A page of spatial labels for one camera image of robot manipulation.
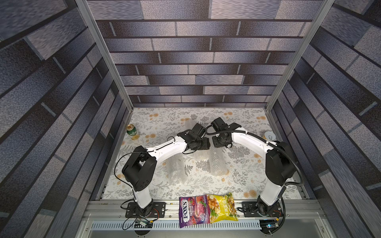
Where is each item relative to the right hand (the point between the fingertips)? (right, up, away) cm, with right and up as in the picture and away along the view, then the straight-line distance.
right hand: (217, 142), depth 91 cm
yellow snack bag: (-1, -29, -20) cm, 36 cm away
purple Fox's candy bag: (-15, -31, -20) cm, 40 cm away
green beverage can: (-56, +8, +3) cm, 56 cm away
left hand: (-6, -1, -5) cm, 8 cm away
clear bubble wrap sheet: (-2, -9, -8) cm, 12 cm away
